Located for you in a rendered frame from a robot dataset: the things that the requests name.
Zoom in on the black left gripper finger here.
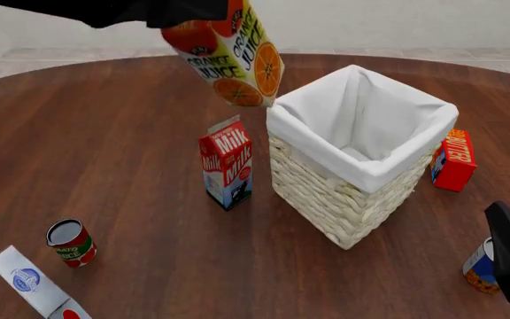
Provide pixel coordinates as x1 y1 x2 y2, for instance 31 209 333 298
146 0 238 30

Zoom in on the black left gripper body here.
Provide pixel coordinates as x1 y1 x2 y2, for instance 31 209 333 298
37 0 150 29

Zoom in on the orange juice carton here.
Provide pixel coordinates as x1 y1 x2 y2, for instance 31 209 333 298
160 0 286 109

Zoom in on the white wicker basket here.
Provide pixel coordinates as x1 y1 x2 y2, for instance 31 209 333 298
267 130 443 251

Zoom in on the white cloth basket liner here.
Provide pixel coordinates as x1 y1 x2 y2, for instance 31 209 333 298
266 64 460 194

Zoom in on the blue and orange tin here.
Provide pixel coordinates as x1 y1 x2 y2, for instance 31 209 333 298
462 237 502 295

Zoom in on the red butter box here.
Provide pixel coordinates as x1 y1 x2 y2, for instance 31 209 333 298
430 128 478 193

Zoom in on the red and white milk carton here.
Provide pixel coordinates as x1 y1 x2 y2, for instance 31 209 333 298
197 114 255 213

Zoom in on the red tomato sauce can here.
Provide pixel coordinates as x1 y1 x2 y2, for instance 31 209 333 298
45 217 98 268

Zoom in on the white box with blue emblem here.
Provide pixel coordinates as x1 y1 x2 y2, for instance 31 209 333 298
0 245 94 319

